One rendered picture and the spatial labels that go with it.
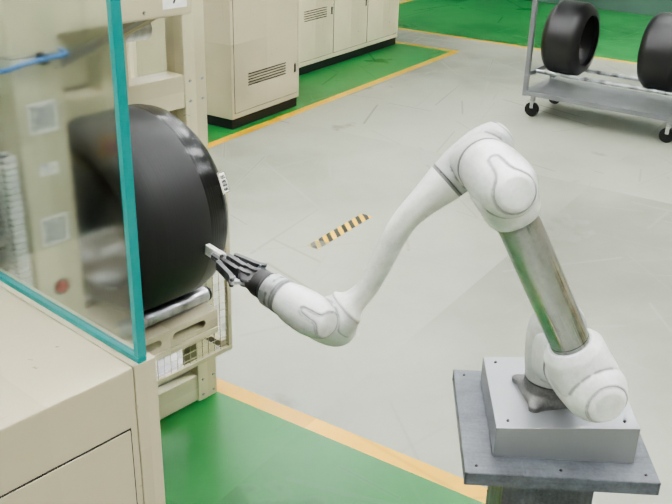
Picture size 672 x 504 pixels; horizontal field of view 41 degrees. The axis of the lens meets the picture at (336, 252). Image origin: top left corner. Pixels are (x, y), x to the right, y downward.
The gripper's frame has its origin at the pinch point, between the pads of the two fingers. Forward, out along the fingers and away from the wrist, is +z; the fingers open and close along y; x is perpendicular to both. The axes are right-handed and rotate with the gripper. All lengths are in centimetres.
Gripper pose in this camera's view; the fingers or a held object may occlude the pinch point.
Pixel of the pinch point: (215, 253)
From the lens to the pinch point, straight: 242.3
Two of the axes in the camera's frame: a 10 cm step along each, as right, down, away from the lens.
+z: -7.3, -4.2, 5.3
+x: -1.3, 8.6, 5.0
